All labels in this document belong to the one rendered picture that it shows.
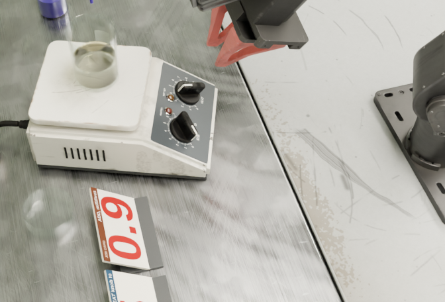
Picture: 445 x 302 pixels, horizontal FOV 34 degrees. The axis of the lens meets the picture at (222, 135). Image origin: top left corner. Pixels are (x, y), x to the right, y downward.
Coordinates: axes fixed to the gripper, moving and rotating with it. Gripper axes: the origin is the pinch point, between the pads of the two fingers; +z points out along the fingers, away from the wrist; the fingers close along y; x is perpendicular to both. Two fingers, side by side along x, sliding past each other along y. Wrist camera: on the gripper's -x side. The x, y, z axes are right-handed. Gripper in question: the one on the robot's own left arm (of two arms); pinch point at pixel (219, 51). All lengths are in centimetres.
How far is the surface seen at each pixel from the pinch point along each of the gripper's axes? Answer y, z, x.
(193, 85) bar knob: 0.2, 6.6, 0.5
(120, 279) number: 19.3, 11.8, -13.2
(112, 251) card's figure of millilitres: 16.3, 12.2, -12.8
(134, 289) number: 20.6, 12.0, -11.9
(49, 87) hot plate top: -3.2, 12.2, -14.1
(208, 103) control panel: 1.7, 8.4, 3.4
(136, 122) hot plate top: 4.4, 7.2, -8.4
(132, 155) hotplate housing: 6.3, 11.3, -7.4
